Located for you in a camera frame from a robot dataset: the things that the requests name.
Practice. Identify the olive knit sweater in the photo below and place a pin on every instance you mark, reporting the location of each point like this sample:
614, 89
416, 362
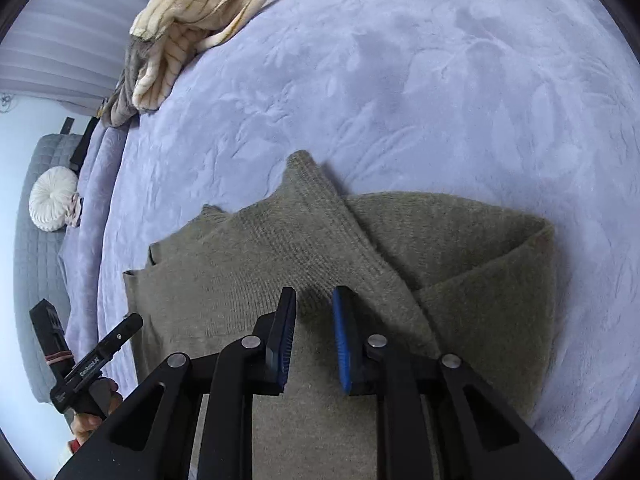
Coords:
450, 260

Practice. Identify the cream striped garment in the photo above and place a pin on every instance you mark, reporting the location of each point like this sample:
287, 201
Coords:
200, 5

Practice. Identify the white round pleated cushion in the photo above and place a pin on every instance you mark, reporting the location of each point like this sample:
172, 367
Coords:
52, 200

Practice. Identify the pale pleated curtain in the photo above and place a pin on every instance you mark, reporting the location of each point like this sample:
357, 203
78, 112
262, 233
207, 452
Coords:
75, 25

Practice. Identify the grey-brown fuzzy garment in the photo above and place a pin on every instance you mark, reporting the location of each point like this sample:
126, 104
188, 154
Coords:
125, 95

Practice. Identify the person's left hand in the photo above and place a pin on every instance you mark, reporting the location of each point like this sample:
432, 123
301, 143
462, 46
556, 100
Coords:
85, 427

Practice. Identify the small beige cloth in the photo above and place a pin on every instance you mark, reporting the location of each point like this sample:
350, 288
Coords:
76, 212

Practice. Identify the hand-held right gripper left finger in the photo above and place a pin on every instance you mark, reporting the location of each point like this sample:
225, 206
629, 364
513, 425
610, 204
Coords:
282, 340

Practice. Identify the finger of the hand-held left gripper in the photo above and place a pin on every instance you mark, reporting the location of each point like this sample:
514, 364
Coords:
122, 335

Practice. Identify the lavender plush blanket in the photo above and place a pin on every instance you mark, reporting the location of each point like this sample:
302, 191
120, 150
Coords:
400, 85

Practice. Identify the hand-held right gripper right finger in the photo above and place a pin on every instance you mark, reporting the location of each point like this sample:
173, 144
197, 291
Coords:
345, 340

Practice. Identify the grey quilted sofa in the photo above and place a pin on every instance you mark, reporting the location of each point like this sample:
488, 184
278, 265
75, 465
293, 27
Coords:
35, 280

